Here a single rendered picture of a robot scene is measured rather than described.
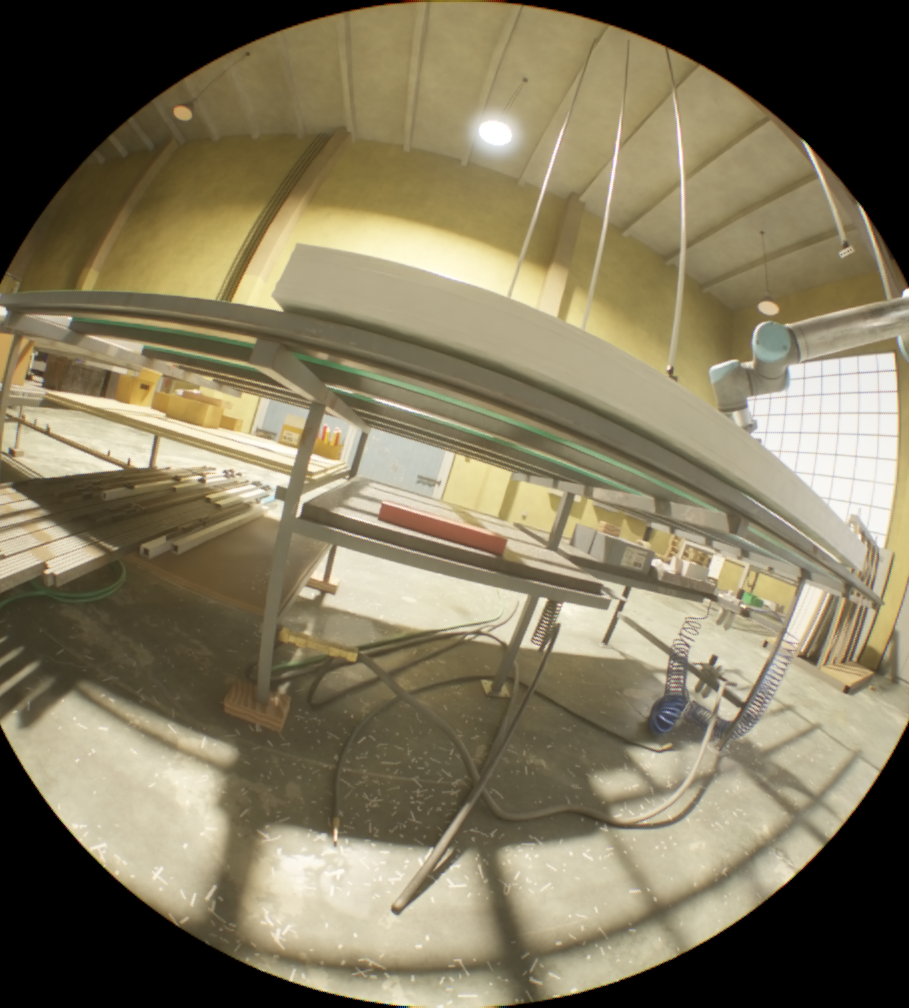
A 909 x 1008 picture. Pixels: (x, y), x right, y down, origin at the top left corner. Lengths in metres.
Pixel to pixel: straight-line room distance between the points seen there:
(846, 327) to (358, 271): 0.95
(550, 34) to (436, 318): 7.85
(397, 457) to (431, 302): 6.49
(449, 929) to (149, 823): 0.57
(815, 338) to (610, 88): 7.69
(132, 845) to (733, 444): 1.17
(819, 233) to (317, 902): 10.77
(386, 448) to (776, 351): 6.51
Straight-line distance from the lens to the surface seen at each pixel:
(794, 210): 9.82
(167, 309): 0.49
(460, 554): 0.77
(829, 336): 0.95
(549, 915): 0.89
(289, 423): 1.67
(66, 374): 1.95
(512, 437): 0.64
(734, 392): 1.00
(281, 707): 1.00
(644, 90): 8.31
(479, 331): 0.37
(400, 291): 0.38
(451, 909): 0.82
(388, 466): 6.84
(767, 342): 0.89
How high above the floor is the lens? 0.74
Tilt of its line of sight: 5 degrees down
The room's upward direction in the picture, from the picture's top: 17 degrees clockwise
